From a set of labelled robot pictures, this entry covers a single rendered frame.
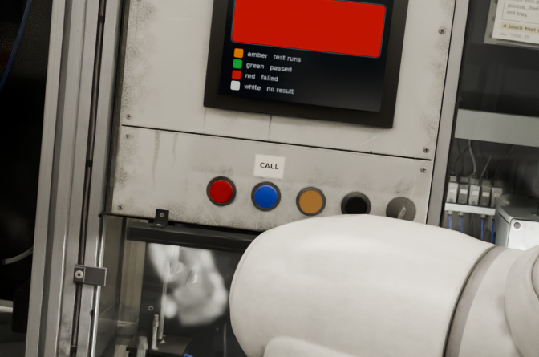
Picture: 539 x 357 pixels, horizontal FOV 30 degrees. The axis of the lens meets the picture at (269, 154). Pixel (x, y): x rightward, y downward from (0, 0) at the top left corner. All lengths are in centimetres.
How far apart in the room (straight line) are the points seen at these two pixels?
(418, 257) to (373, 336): 6
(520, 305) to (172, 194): 79
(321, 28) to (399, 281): 66
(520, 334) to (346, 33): 72
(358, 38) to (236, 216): 29
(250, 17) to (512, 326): 75
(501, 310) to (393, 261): 8
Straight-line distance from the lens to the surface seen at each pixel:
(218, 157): 134
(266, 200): 133
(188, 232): 132
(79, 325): 144
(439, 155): 135
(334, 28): 130
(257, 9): 130
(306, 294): 71
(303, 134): 133
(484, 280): 68
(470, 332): 66
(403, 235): 71
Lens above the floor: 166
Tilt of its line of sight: 8 degrees down
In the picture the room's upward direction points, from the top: 6 degrees clockwise
